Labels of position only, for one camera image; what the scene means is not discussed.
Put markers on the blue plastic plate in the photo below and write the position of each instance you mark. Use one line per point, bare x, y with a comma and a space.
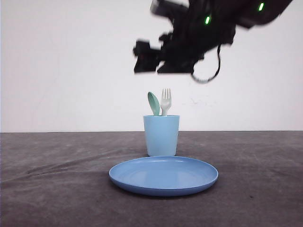
161, 176

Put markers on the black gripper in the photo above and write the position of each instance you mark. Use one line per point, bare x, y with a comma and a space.
197, 29

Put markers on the grey table cloth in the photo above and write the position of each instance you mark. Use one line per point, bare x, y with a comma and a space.
61, 180

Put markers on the mint green plastic spoon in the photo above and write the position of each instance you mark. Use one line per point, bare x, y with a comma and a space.
154, 103

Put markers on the white plastic fork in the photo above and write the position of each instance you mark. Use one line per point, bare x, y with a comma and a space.
165, 103

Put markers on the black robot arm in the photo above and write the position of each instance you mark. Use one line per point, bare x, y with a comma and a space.
248, 13

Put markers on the light blue plastic cup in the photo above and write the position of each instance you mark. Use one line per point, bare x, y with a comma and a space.
161, 134

